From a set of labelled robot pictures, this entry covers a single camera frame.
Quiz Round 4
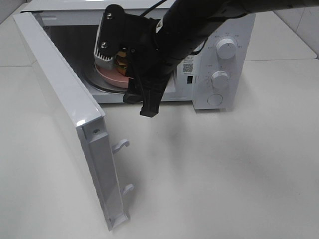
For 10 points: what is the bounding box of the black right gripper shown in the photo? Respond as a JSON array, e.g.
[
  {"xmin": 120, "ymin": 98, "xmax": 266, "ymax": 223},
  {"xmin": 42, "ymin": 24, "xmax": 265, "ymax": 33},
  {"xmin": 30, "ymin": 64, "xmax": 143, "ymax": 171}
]
[{"xmin": 120, "ymin": 13, "xmax": 171, "ymax": 118}]

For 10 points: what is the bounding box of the pink speckled plate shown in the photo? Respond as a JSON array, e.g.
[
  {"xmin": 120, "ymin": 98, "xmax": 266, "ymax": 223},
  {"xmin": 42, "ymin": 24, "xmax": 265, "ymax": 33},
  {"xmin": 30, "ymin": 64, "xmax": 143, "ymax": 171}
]
[{"xmin": 95, "ymin": 61, "xmax": 129, "ymax": 89}]

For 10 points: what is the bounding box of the burger with lettuce and tomato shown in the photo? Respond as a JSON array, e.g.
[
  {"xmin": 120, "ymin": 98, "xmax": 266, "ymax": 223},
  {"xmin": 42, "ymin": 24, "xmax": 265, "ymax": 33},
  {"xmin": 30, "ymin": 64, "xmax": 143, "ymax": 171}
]
[{"xmin": 114, "ymin": 50, "xmax": 129, "ymax": 76}]

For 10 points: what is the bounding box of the round white door release button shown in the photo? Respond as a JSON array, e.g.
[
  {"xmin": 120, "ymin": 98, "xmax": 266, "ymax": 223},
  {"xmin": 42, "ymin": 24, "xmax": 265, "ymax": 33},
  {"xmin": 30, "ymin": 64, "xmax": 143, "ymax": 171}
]
[{"xmin": 207, "ymin": 94, "xmax": 223, "ymax": 107}]

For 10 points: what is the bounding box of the white timer knob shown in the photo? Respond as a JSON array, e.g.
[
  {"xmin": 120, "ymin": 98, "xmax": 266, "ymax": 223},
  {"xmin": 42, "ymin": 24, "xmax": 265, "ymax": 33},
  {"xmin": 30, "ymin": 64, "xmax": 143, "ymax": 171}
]
[{"xmin": 211, "ymin": 71, "xmax": 230, "ymax": 89}]

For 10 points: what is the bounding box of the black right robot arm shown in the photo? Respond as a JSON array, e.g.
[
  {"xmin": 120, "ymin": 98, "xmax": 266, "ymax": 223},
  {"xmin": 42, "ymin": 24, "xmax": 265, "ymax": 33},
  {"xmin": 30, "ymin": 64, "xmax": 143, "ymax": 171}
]
[{"xmin": 121, "ymin": 0, "xmax": 319, "ymax": 118}]

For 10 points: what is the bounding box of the glass microwave turntable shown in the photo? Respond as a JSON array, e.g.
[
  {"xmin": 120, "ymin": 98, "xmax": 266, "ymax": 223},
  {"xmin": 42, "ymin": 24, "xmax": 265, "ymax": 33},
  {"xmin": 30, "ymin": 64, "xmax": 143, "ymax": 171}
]
[{"xmin": 83, "ymin": 68, "xmax": 127, "ymax": 94}]

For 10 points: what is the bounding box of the white microwave oven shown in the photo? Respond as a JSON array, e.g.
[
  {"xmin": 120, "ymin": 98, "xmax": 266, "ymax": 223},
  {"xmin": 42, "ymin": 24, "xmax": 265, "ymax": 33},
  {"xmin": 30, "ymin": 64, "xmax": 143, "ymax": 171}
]
[{"xmin": 21, "ymin": 0, "xmax": 255, "ymax": 110}]

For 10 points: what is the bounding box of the white upper power knob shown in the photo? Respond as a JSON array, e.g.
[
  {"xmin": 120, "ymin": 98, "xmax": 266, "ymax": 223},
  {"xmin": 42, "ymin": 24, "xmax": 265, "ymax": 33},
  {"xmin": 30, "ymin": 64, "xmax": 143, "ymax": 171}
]
[{"xmin": 216, "ymin": 37, "xmax": 237, "ymax": 60}]

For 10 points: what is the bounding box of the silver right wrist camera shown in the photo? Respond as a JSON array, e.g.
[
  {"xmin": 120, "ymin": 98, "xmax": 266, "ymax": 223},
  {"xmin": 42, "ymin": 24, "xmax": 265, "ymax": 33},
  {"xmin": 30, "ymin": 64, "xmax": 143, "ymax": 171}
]
[{"xmin": 94, "ymin": 4, "xmax": 125, "ymax": 70}]

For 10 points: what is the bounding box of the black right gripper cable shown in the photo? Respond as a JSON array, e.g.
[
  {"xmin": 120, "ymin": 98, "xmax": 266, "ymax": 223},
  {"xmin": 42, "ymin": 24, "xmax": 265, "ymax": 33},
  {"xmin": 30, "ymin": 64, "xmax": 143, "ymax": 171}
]
[{"xmin": 141, "ymin": 0, "xmax": 167, "ymax": 17}]

